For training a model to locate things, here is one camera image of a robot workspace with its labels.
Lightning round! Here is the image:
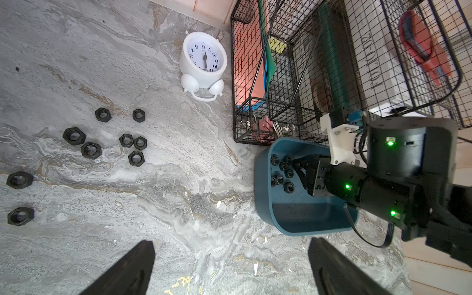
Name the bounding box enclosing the pink binder clip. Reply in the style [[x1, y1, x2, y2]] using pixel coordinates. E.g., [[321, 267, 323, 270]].
[[252, 116, 274, 143]]

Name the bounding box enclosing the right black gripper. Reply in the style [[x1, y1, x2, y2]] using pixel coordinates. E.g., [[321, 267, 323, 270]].
[[293, 154, 331, 197]]

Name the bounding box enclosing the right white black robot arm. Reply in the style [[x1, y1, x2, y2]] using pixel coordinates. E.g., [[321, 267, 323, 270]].
[[293, 117, 472, 264]]

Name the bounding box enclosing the black wire desk organizer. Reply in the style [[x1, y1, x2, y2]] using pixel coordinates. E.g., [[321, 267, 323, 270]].
[[231, 1, 472, 145]]

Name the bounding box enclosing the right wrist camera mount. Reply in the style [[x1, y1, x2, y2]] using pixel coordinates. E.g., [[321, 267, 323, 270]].
[[320, 107, 367, 168]]

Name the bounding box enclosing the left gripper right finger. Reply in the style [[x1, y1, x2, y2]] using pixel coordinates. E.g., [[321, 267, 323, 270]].
[[308, 238, 389, 295]]

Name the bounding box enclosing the black nut cluster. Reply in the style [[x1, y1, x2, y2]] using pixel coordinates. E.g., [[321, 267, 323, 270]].
[[95, 108, 112, 122], [81, 141, 102, 160], [128, 151, 145, 167], [132, 109, 146, 123], [134, 136, 148, 151], [63, 127, 87, 146], [119, 133, 134, 148]]

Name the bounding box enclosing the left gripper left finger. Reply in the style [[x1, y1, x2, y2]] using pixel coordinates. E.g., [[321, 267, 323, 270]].
[[81, 240, 156, 295]]

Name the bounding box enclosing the dark teal storage box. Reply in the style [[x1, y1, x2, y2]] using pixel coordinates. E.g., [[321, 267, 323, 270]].
[[254, 137, 352, 236]]

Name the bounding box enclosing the small white alarm clock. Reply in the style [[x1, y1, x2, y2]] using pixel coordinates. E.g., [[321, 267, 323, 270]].
[[179, 31, 228, 103]]

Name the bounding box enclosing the red wallet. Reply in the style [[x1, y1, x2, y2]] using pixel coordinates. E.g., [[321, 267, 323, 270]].
[[398, 10, 451, 87]]

